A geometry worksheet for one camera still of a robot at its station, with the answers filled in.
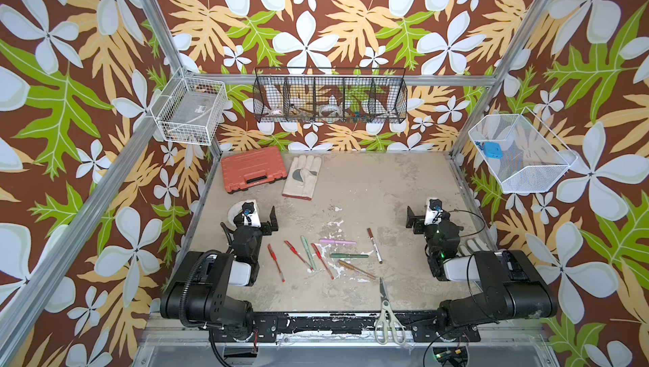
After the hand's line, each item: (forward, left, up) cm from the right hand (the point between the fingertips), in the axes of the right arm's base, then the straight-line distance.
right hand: (422, 206), depth 90 cm
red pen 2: (-13, +46, -10) cm, 49 cm away
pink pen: (-10, +29, -9) cm, 32 cm away
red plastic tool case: (+23, +67, -5) cm, 71 cm away
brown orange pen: (-19, +25, -10) cm, 33 cm away
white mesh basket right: (+5, -31, +19) cm, 37 cm away
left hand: (-1, +59, +2) cm, 59 cm away
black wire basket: (+38, +33, +21) cm, 55 cm away
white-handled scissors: (-35, +16, -10) cm, 40 cm away
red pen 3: (-15, +37, -10) cm, 41 cm away
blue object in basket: (+13, -23, +16) cm, 31 cm away
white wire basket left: (+24, +82, +25) cm, 89 cm away
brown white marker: (-16, +16, -10) cm, 25 cm away
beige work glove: (+21, +46, -9) cm, 51 cm away
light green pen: (-14, +41, -9) cm, 44 cm away
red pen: (-15, +53, -10) cm, 56 cm away
